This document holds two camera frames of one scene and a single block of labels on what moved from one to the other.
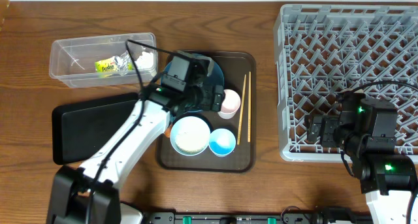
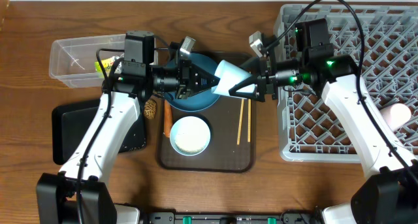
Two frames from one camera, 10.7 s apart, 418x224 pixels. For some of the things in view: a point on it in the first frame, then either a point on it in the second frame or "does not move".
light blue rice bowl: [190, 136] does not move
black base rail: [296, 217] does not move
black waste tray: [78, 127] does not move
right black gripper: [328, 123] to [266, 82]
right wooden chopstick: [249, 108] does not move
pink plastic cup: [230, 105] to [397, 115]
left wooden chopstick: [242, 102] does not move
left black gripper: [209, 102] to [190, 70]
